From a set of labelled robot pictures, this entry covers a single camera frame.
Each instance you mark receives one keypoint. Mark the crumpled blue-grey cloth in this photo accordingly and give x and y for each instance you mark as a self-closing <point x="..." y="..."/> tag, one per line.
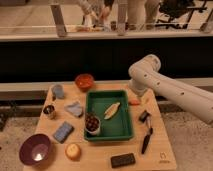
<point x="75" y="109"/>

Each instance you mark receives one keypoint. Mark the yellow round fruit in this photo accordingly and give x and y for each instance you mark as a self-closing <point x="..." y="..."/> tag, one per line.
<point x="73" y="151"/>

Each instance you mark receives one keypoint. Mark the wooden table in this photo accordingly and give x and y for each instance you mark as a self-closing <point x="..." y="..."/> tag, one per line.
<point x="96" y="156"/>

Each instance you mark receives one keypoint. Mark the black rectangular block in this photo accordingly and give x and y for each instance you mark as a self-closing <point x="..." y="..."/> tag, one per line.
<point x="122" y="160"/>

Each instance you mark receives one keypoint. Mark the purple bowl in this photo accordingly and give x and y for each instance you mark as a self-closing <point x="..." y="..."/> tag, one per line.
<point x="35" y="149"/>

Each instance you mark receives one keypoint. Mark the cup of dark berries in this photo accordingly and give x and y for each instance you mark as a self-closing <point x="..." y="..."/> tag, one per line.
<point x="92" y="124"/>

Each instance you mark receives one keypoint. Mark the yellow banana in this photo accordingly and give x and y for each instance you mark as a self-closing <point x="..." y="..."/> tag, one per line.
<point x="111" y="110"/>

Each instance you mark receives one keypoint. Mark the green plastic tray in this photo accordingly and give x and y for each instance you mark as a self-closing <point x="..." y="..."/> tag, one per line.
<point x="119" y="126"/>

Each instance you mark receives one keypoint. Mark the grey-blue cup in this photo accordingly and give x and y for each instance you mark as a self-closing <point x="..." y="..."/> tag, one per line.
<point x="57" y="91"/>

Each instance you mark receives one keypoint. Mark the blue sponge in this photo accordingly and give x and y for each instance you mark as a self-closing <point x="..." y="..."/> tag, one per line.
<point x="64" y="130"/>

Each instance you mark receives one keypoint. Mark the orange carrot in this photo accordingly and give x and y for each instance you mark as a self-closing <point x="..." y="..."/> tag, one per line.
<point x="134" y="102"/>

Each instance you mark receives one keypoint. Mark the metal railing frame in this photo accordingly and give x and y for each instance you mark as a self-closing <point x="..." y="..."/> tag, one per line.
<point x="71" y="19"/>

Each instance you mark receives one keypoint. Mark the black office chair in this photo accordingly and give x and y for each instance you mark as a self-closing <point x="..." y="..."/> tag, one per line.
<point x="174" y="9"/>

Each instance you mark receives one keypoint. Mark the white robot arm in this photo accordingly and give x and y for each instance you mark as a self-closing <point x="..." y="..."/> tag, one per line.
<point x="145" y="74"/>

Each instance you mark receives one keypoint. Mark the small metal can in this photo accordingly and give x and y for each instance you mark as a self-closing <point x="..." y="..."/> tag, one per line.
<point x="49" y="111"/>

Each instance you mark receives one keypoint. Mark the red-orange bowl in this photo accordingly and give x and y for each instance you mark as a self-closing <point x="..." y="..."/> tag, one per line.
<point x="84" y="82"/>

